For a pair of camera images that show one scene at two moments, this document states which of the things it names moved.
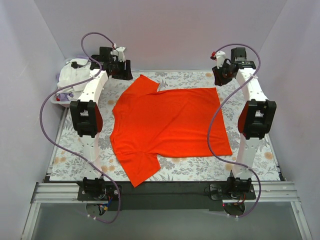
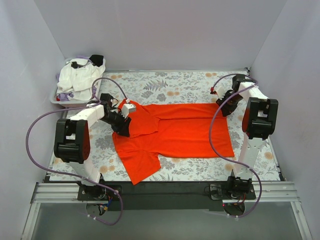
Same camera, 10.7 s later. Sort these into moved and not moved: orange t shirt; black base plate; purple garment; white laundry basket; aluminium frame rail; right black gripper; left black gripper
Moved: orange t shirt; right black gripper; left black gripper
Not moved: black base plate; aluminium frame rail; purple garment; white laundry basket
